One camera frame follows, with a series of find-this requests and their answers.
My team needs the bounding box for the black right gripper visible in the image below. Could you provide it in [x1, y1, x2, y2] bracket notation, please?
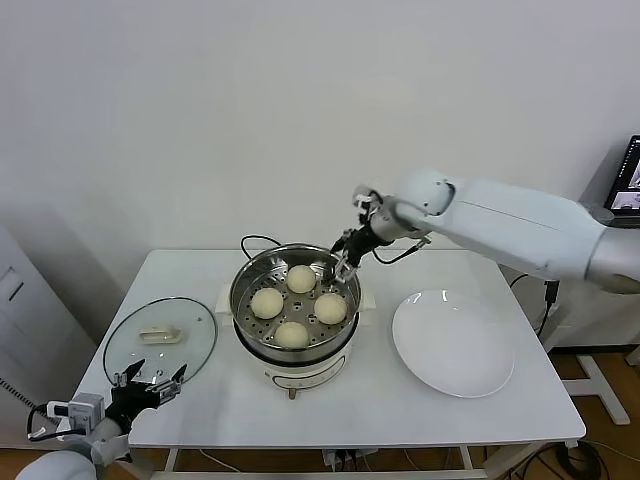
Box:
[329, 224, 381, 282]

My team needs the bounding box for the stainless steel steamer basket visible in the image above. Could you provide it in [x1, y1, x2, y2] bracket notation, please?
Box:
[216, 243, 377, 354]

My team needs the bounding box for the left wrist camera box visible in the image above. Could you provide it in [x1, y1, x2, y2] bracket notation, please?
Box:
[47, 393, 106, 432]

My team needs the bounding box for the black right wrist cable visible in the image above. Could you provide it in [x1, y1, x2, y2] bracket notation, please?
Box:
[372, 234, 432, 265]

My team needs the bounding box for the cream electric cooker base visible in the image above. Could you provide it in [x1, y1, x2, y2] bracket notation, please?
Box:
[217, 299, 376, 402]

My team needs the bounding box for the black open laptop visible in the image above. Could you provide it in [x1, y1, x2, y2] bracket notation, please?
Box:
[603, 134, 640, 226]

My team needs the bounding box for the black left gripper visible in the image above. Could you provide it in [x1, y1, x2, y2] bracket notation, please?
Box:
[109, 359, 189, 424]

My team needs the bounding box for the round glass pot lid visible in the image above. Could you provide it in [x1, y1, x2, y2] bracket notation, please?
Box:
[102, 296, 219, 390]

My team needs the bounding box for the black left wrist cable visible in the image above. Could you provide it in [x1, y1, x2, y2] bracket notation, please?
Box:
[27, 404, 51, 441]

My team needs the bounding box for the black floor cable bundle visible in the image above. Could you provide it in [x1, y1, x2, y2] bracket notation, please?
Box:
[519, 439, 606, 480]

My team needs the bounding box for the white side desk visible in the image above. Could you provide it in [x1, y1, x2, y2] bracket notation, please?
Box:
[542, 294, 640, 429]

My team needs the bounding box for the black cooker power cord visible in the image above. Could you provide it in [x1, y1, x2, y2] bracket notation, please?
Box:
[241, 235, 284, 261]

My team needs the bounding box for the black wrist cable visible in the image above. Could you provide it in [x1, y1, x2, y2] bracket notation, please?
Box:
[27, 404, 51, 441]
[372, 234, 432, 265]

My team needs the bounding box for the white power strip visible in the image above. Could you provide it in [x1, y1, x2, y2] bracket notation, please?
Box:
[322, 448, 381, 471]

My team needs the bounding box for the white cabinet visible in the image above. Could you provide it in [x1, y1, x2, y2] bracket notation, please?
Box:
[0, 219, 99, 441]

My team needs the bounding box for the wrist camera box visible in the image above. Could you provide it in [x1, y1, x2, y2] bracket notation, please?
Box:
[47, 393, 106, 432]
[352, 185, 384, 211]

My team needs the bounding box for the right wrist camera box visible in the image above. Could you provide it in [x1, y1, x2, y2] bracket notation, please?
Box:
[352, 185, 384, 211]

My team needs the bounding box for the white table frame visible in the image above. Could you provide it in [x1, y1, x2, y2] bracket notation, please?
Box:
[112, 442, 581, 480]

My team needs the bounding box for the white steamed baozi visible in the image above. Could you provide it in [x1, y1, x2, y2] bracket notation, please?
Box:
[286, 265, 318, 295]
[249, 287, 285, 320]
[312, 293, 348, 325]
[274, 321, 310, 350]

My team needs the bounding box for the white round plate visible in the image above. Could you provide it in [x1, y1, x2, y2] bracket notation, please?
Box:
[391, 289, 516, 400]

